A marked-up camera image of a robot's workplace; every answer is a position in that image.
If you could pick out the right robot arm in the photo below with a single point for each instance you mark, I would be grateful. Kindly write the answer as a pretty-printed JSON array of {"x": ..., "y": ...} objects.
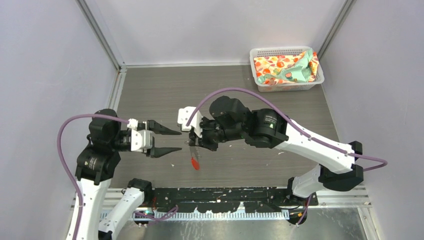
[{"x": 264, "y": 128}]

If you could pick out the red key tag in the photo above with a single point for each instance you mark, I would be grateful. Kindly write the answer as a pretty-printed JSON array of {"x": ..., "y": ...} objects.
[{"x": 195, "y": 164}]

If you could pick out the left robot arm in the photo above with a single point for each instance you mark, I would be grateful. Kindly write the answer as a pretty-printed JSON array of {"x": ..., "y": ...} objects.
[{"x": 108, "y": 136}]

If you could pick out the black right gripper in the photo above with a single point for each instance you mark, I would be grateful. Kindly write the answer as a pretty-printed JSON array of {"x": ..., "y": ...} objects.
[{"x": 195, "y": 140}]

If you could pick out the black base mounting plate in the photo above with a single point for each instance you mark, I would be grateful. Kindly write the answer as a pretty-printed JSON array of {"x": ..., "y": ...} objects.
[{"x": 222, "y": 199}]

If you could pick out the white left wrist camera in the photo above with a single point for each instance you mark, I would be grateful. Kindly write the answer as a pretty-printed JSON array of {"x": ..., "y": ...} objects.
[{"x": 141, "y": 136}]

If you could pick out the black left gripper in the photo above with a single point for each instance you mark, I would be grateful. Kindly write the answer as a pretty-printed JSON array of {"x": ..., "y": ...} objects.
[{"x": 160, "y": 129}]

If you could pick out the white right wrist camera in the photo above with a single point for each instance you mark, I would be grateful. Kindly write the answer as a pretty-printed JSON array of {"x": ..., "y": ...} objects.
[{"x": 189, "y": 119}]

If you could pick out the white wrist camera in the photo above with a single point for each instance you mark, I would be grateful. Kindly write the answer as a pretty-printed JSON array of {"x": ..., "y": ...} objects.
[
  {"x": 141, "y": 136},
  {"x": 189, "y": 119}
]

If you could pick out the colourful patterned cloth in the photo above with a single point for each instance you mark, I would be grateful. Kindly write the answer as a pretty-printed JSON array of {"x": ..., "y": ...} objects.
[{"x": 286, "y": 69}]

